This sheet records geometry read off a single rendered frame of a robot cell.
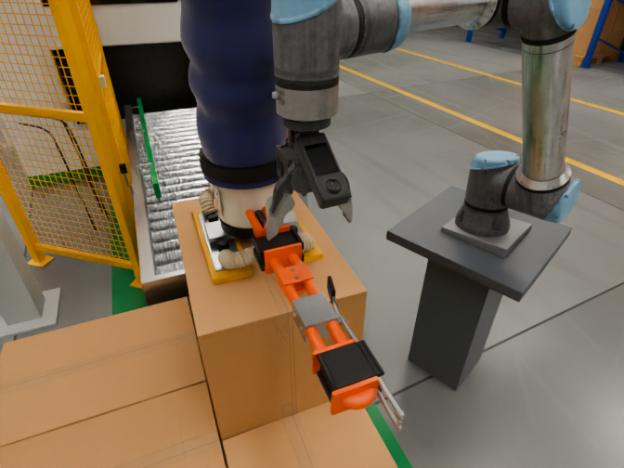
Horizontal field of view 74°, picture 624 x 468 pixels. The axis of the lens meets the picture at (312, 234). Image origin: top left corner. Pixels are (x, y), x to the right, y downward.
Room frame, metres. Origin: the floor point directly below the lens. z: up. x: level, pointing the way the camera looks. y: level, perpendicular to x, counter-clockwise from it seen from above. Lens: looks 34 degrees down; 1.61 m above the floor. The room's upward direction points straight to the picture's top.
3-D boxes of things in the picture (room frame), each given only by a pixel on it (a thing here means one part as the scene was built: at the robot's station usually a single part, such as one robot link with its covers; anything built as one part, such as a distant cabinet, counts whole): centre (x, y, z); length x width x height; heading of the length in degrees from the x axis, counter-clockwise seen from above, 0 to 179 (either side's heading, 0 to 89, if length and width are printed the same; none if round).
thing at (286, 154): (0.61, 0.01, 1.35); 0.09 x 0.08 x 0.12; 22
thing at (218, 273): (0.92, 0.26, 0.97); 0.34 x 0.10 x 0.05; 22
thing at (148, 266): (2.24, 1.05, 0.50); 2.31 x 0.05 x 0.19; 22
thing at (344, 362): (0.40, -0.05, 1.07); 0.08 x 0.07 x 0.05; 22
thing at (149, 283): (1.28, 0.31, 0.58); 0.70 x 0.03 x 0.06; 112
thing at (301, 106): (0.60, 0.01, 1.43); 0.10 x 0.09 x 0.05; 112
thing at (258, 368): (0.94, 0.16, 0.74); 0.60 x 0.40 x 0.40; 21
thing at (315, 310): (0.53, 0.00, 1.07); 0.07 x 0.07 x 0.04; 22
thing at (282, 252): (0.73, 0.07, 1.07); 0.10 x 0.08 x 0.06; 112
